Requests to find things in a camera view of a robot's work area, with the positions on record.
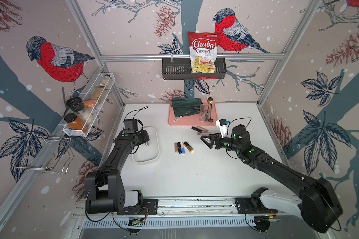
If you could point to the metal wire hook rack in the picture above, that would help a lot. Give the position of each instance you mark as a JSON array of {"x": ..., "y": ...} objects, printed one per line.
[{"x": 55, "y": 156}]

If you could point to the white storage box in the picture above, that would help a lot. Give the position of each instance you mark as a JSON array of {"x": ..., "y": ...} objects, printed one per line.
[{"x": 150, "y": 151}]

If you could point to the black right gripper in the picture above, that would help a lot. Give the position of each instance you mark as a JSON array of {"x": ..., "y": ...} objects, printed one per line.
[{"x": 218, "y": 140}]

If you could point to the white wire spice rack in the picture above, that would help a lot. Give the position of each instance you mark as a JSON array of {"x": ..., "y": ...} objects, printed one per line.
[{"x": 94, "y": 99}]

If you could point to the aluminium front rail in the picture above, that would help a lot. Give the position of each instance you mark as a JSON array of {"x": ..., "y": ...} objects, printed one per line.
[{"x": 223, "y": 205}]

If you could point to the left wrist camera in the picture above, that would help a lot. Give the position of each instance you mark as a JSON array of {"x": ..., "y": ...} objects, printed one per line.
[{"x": 130, "y": 126}]

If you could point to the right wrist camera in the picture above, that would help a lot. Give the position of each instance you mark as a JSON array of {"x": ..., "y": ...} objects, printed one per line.
[{"x": 223, "y": 127}]

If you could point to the orange spice jar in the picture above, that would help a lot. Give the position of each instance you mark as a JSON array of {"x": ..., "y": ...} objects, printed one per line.
[{"x": 75, "y": 122}]

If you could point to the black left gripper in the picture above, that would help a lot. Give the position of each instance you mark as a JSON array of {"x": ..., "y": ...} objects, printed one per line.
[{"x": 145, "y": 135}]

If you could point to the Chuba cassava chips bag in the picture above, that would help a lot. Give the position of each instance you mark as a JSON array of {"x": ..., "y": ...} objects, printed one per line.
[{"x": 203, "y": 52}]

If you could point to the black gold lip gloss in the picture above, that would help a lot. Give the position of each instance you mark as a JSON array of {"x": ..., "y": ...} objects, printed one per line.
[{"x": 200, "y": 129}]

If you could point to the pink blue lipstick tube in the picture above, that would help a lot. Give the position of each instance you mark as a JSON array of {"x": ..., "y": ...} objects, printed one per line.
[{"x": 182, "y": 148}]

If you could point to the black wall basket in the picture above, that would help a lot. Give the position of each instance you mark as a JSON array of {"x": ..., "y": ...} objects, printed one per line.
[{"x": 180, "y": 69}]

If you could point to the pink silicone mat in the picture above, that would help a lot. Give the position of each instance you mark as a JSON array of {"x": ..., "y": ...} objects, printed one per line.
[{"x": 191, "y": 120}]

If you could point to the dark green cloth napkin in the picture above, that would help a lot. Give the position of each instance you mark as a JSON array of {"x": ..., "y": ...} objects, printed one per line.
[{"x": 185, "y": 106}]

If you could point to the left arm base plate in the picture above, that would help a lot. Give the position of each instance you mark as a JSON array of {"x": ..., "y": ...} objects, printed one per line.
[{"x": 147, "y": 207}]

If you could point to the white handled fork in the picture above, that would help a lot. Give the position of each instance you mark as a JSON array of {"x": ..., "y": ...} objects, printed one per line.
[{"x": 182, "y": 116}]

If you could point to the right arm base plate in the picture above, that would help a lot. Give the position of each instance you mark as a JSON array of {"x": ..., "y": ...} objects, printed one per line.
[{"x": 248, "y": 205}]

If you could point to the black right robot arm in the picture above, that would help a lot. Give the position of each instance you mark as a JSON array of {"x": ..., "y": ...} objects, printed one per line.
[{"x": 319, "y": 208}]

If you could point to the black lid spice jar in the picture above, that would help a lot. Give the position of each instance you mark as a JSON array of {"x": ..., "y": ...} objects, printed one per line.
[{"x": 77, "y": 105}]

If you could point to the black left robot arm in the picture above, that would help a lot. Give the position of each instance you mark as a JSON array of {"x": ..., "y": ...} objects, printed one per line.
[{"x": 104, "y": 188}]

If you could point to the beige lipstick tube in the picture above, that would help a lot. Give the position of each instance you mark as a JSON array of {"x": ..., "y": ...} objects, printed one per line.
[{"x": 176, "y": 147}]

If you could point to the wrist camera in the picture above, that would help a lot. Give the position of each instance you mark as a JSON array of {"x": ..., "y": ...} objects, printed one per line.
[
  {"x": 130, "y": 126},
  {"x": 223, "y": 127}
]

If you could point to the gold black lipstick tube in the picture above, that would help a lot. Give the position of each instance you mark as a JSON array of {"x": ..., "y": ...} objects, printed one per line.
[{"x": 188, "y": 147}]

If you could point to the clear ribbed glass cup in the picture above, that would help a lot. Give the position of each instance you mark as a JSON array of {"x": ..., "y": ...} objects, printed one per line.
[{"x": 203, "y": 114}]

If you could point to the gold long spoon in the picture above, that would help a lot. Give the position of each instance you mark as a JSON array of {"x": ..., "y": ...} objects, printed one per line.
[{"x": 210, "y": 101}]

